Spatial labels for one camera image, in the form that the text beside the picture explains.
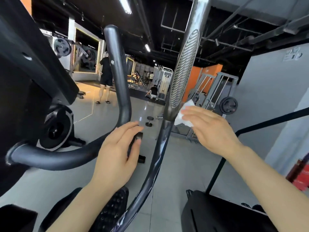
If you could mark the person's left hand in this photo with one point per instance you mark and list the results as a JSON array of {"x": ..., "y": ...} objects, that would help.
[{"x": 116, "y": 159}]

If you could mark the person's right hand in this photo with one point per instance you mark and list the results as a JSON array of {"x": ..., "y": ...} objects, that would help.
[{"x": 212, "y": 132}]

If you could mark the white wet wipe sheet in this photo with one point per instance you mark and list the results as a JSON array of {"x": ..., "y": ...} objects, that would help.
[{"x": 179, "y": 121}]

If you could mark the black elliptical machine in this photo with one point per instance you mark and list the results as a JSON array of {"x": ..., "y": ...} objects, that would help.
[{"x": 29, "y": 94}]

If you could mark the person's right forearm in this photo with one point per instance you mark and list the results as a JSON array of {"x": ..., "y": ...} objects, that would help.
[{"x": 270, "y": 186}]

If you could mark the person's left forearm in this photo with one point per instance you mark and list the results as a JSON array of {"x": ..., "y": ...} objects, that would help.
[{"x": 82, "y": 210}]

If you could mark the weight bench rack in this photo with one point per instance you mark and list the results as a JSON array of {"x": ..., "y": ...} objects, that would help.
[{"x": 228, "y": 104}]

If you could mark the white gym machine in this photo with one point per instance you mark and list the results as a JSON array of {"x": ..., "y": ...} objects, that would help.
[{"x": 161, "y": 77}]

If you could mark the plate loaded gym machine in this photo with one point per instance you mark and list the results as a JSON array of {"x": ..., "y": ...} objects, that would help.
[{"x": 62, "y": 46}]

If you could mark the small black dumbbell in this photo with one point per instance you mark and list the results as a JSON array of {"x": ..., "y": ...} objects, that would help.
[{"x": 149, "y": 118}]

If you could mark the glossy black treadmill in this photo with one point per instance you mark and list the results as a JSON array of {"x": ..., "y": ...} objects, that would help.
[{"x": 217, "y": 215}]

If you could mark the red fire extinguisher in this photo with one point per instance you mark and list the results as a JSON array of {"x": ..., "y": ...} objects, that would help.
[{"x": 302, "y": 176}]

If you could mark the small ceiling spot light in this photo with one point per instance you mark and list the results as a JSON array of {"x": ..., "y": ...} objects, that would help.
[{"x": 147, "y": 47}]

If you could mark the long ceiling tube light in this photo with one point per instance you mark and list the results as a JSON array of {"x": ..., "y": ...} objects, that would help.
[{"x": 125, "y": 4}]

